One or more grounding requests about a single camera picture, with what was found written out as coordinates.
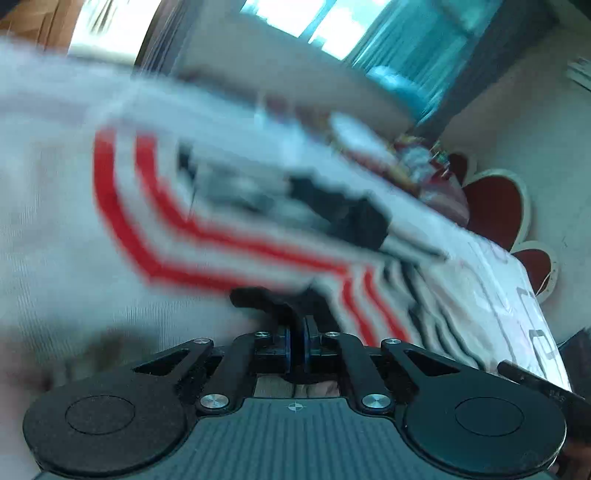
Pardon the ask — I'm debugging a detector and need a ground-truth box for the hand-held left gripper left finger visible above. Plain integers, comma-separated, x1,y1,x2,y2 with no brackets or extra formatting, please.
133,324,291,415

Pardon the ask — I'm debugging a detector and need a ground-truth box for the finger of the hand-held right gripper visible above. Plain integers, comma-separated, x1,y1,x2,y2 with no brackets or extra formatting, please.
497,360,533,385

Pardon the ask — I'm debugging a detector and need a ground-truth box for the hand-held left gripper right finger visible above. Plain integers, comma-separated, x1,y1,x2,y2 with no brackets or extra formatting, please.
301,318,459,411

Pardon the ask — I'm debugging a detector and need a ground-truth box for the striped knit sweater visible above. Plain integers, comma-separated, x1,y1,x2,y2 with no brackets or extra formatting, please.
0,37,492,388

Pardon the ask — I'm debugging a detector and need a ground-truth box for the dark object beside bed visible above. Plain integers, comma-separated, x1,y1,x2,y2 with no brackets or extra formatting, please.
554,327,591,365

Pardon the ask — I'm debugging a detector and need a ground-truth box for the pink and white bedsheet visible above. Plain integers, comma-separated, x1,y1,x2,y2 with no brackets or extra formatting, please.
406,217,573,393

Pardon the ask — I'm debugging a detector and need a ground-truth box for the red heart-shaped headboard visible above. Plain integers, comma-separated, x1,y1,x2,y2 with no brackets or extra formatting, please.
442,150,560,297

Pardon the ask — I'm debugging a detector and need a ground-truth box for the colourful printed pillow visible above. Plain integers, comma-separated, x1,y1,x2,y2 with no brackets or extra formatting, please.
392,133,471,228

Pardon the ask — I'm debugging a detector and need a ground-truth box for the teal curtain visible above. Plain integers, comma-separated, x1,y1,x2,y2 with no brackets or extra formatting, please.
345,0,483,123

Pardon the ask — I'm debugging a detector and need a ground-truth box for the window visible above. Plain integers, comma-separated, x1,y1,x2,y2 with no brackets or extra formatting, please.
240,0,395,62

